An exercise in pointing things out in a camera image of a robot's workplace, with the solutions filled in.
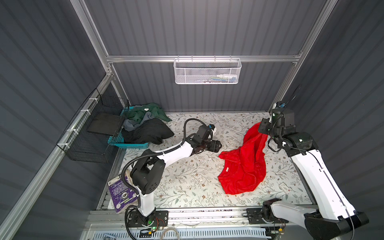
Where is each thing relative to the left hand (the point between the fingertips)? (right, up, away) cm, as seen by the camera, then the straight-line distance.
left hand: (217, 144), depth 88 cm
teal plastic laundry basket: (-65, +2, +11) cm, 66 cm away
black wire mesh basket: (-69, +3, -12) cm, 70 cm away
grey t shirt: (-54, +10, +4) cm, 55 cm away
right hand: (+21, +13, -18) cm, 31 cm away
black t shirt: (-40, +8, +4) cm, 41 cm away
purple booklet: (-51, -27, -9) cm, 59 cm away
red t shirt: (+16, -14, -2) cm, 21 cm away
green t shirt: (-51, +19, +8) cm, 55 cm away
